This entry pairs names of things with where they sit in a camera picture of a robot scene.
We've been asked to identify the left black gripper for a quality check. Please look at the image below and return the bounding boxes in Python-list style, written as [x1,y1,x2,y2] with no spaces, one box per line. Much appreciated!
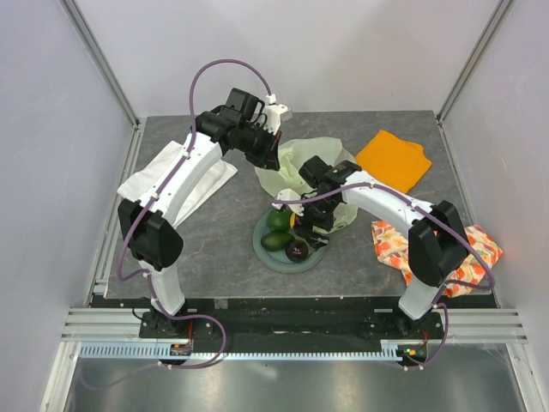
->
[238,124,283,173]

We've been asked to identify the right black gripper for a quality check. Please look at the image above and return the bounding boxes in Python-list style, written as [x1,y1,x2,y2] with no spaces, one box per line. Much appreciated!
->
[293,193,340,251]

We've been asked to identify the dark purple plum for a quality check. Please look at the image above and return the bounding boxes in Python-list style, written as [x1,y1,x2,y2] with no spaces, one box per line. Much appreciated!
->
[285,239,310,263]

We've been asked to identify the light green plastic bag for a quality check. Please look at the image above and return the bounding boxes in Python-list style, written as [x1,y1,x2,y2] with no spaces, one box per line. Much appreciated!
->
[256,136,359,234]

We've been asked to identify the dark green avocado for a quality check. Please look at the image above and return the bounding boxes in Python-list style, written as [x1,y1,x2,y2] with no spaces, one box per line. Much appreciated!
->
[260,231,295,252]

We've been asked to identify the green lime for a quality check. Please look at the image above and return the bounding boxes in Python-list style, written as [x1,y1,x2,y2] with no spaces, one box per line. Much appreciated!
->
[267,209,293,232]

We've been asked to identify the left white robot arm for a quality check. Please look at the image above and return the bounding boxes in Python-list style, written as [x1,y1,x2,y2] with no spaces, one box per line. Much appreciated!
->
[118,88,291,337]

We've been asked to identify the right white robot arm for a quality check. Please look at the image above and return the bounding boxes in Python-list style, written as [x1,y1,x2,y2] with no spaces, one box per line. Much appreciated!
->
[295,156,468,338]

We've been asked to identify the grey-green ceramic plate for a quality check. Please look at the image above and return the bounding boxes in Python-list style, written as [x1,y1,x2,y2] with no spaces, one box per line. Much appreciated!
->
[252,212,327,274]

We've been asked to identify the floral patterned cloth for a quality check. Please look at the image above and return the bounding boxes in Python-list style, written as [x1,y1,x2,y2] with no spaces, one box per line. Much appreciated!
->
[371,219,504,299]

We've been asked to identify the orange folded cloth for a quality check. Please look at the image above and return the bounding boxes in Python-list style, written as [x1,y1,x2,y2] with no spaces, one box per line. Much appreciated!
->
[355,130,432,193]

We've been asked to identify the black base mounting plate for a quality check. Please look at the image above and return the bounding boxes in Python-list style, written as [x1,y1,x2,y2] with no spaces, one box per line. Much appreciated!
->
[140,296,443,340]

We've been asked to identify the white folded towel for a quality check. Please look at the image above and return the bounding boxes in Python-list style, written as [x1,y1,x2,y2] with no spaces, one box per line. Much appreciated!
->
[118,133,237,227]

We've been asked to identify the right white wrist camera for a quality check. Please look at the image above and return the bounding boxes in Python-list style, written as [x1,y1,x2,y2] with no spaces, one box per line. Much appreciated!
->
[271,200,305,216]

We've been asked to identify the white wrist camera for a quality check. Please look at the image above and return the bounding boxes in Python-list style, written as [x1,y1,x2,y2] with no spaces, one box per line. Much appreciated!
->
[271,200,305,216]
[262,94,293,135]

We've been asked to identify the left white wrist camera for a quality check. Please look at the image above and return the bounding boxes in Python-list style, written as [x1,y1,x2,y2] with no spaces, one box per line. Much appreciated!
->
[262,94,293,135]

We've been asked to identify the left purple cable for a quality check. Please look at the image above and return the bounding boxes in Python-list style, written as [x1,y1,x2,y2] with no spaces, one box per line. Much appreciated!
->
[79,58,275,390]

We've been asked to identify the purple cable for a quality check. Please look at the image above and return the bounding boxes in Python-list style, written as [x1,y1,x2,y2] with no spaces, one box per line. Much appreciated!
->
[79,58,275,390]
[272,182,497,373]

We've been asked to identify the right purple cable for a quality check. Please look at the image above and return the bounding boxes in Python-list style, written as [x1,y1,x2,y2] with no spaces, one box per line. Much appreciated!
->
[272,182,497,373]

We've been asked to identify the slotted cable duct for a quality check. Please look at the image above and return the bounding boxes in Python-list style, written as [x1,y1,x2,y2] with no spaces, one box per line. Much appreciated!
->
[79,342,405,361]

